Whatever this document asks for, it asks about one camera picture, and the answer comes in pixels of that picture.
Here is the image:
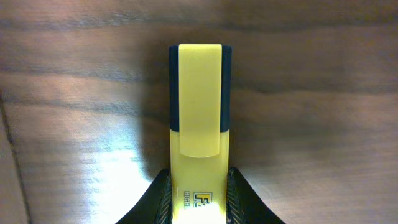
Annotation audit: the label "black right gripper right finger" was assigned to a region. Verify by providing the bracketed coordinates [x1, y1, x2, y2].
[226, 167, 285, 224]

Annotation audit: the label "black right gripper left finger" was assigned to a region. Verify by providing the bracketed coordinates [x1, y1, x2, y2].
[116, 169, 172, 224]

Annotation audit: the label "yellow highlighter with dark cap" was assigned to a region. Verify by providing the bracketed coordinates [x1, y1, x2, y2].
[169, 44, 232, 223]

